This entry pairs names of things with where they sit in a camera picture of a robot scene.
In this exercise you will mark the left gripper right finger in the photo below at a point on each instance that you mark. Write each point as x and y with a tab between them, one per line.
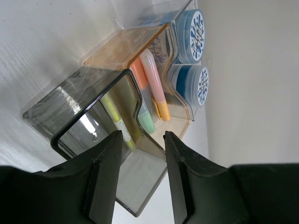
203	192

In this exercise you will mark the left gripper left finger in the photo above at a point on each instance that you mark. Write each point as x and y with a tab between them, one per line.
81	190

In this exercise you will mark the green cap highlighter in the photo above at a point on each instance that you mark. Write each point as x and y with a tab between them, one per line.
145	119

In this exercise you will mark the yellow thin pen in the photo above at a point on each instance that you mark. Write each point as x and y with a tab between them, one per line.
116	118

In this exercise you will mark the orange pink highlighter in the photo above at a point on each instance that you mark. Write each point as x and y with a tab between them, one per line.
155	84

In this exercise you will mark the orange cap grey highlighter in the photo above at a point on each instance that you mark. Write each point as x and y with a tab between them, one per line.
143	85

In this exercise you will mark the blue slime jar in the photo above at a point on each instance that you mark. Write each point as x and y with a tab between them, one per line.
190	30
191	82

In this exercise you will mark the wooden clear organizer container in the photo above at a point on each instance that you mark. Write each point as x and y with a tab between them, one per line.
122	85

